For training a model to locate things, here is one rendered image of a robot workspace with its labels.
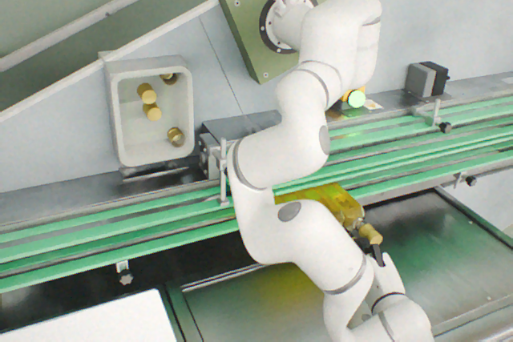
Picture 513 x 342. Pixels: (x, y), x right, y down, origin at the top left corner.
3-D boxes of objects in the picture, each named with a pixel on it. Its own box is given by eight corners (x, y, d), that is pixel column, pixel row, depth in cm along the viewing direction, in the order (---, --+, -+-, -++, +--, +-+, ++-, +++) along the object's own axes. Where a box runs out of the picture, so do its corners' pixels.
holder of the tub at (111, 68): (116, 169, 117) (123, 186, 111) (103, 62, 104) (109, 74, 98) (183, 156, 124) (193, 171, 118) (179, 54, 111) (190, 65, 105)
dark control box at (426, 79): (403, 87, 146) (422, 98, 140) (408, 62, 142) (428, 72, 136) (424, 84, 149) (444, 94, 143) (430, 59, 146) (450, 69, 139)
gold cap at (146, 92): (135, 84, 107) (140, 90, 104) (151, 82, 109) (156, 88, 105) (137, 98, 109) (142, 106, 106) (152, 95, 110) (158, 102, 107)
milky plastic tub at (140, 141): (114, 151, 114) (121, 169, 108) (103, 62, 104) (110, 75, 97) (183, 139, 121) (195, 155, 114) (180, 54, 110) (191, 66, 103)
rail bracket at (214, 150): (207, 188, 115) (226, 218, 105) (205, 126, 107) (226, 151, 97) (218, 186, 116) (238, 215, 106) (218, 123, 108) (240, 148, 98)
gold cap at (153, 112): (141, 101, 110) (146, 108, 106) (156, 98, 111) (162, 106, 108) (143, 114, 112) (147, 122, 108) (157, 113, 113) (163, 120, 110)
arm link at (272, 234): (379, 201, 76) (305, 215, 86) (304, 102, 68) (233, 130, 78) (355, 289, 65) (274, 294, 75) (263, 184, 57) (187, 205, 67)
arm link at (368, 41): (300, 70, 100) (338, 99, 87) (301, 6, 94) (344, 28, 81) (340, 63, 103) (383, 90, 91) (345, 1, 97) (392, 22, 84)
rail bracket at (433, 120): (406, 114, 134) (441, 134, 123) (411, 90, 130) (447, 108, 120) (418, 112, 135) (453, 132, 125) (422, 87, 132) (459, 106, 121)
